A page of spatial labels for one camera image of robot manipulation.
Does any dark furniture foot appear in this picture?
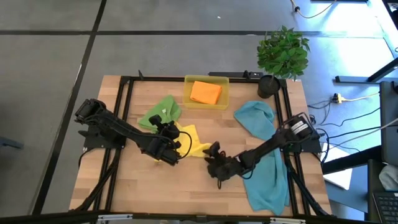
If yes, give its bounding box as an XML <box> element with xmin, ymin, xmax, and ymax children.
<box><xmin>0</xmin><ymin>136</ymin><xmax>25</xmax><ymax>150</ymax></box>

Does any yellow microfiber towel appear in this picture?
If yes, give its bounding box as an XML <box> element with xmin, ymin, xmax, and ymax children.
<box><xmin>154</xmin><ymin>121</ymin><xmax>213</xmax><ymax>163</ymax></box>

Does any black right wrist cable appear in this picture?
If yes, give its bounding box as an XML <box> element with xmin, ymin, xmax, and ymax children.
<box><xmin>239</xmin><ymin>166</ymin><xmax>259</xmax><ymax>181</ymax></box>

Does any dark desk beam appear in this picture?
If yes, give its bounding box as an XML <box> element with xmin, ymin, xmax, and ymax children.
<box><xmin>322</xmin><ymin>145</ymin><xmax>384</xmax><ymax>175</ymax></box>

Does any white flat board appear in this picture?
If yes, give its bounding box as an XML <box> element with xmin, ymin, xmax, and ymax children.
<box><xmin>319</xmin><ymin>142</ymin><xmax>354</xmax><ymax>191</ymax></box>

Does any black plant pot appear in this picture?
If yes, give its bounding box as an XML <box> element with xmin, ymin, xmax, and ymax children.
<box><xmin>257</xmin><ymin>74</ymin><xmax>282</xmax><ymax>100</ymax></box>

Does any grey computer case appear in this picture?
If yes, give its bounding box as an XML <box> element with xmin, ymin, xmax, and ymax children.
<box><xmin>379</xmin><ymin>80</ymin><xmax>398</xmax><ymax>166</ymax></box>

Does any grey cloth bundle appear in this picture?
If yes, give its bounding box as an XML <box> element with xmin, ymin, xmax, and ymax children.
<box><xmin>377</xmin><ymin>164</ymin><xmax>398</xmax><ymax>192</ymax></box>

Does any yellow translucent plastic bin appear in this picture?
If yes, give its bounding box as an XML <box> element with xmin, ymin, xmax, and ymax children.
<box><xmin>182</xmin><ymin>74</ymin><xmax>230</xmax><ymax>111</ymax></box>

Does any black keyboard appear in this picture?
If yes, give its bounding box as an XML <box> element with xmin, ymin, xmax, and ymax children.
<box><xmin>371</xmin><ymin>190</ymin><xmax>398</xmax><ymax>224</ymax></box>

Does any silver metal bracket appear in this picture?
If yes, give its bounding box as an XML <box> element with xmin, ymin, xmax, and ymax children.
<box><xmin>269</xmin><ymin>217</ymin><xmax>307</xmax><ymax>224</ymax></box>
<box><xmin>97</xmin><ymin>213</ymin><xmax>134</xmax><ymax>222</ymax></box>

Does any black floor cable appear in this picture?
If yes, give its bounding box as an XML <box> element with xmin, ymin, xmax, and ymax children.
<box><xmin>323</xmin><ymin>125</ymin><xmax>382</xmax><ymax>140</ymax></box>
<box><xmin>320</xmin><ymin>106</ymin><xmax>382</xmax><ymax>128</ymax></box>

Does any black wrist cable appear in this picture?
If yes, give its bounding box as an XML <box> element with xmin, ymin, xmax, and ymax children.
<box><xmin>177</xmin><ymin>130</ymin><xmax>193</xmax><ymax>161</ymax></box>
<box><xmin>239</xmin><ymin>166</ymin><xmax>259</xmax><ymax>181</ymax></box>

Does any black desk leg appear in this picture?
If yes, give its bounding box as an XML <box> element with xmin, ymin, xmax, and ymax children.
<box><xmin>334</xmin><ymin>57</ymin><xmax>398</xmax><ymax>85</ymax></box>

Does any black rectangular bar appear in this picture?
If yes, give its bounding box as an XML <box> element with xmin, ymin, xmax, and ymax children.
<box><xmin>207</xmin><ymin>70</ymin><xmax>264</xmax><ymax>80</ymax></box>

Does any black frame crossbar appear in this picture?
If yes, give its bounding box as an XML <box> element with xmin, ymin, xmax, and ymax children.
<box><xmin>0</xmin><ymin>210</ymin><xmax>398</xmax><ymax>224</ymax></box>

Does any yellow extension cord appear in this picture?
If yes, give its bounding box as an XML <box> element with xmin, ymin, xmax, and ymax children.
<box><xmin>330</xmin><ymin>91</ymin><xmax>381</xmax><ymax>105</ymax></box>

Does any green microfiber towel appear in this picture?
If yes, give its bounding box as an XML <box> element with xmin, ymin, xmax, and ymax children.
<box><xmin>137</xmin><ymin>94</ymin><xmax>182</xmax><ymax>134</ymax></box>

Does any blue microfiber towel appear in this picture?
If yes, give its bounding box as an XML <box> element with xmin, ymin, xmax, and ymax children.
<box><xmin>242</xmin><ymin>146</ymin><xmax>290</xmax><ymax>217</ymax></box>
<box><xmin>233</xmin><ymin>100</ymin><xmax>277</xmax><ymax>141</ymax></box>

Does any black aluminium table frame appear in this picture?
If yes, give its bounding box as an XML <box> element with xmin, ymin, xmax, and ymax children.
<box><xmin>68</xmin><ymin>69</ymin><xmax>333</xmax><ymax>218</ymax></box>

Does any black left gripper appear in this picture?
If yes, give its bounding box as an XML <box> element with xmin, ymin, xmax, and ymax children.
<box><xmin>148</xmin><ymin>114</ymin><xmax>183</xmax><ymax>149</ymax></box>

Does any white floor cable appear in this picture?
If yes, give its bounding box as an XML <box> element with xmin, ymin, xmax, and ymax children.
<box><xmin>289</xmin><ymin>0</ymin><xmax>338</xmax><ymax>19</ymax></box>

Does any green leafy plant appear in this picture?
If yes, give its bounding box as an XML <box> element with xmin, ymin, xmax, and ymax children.
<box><xmin>256</xmin><ymin>24</ymin><xmax>312</xmax><ymax>80</ymax></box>

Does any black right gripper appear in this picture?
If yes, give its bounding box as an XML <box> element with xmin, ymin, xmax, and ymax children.
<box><xmin>203</xmin><ymin>141</ymin><xmax>245</xmax><ymax>190</ymax></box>

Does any orange microfiber towel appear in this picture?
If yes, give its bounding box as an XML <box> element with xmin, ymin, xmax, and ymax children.
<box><xmin>189</xmin><ymin>80</ymin><xmax>223</xmax><ymax>106</ymax></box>

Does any grey floor cable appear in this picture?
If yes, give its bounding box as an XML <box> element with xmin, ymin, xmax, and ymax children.
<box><xmin>326</xmin><ymin>117</ymin><xmax>398</xmax><ymax>151</ymax></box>

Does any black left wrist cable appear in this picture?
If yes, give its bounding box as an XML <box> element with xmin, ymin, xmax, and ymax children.
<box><xmin>177</xmin><ymin>130</ymin><xmax>193</xmax><ymax>161</ymax></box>

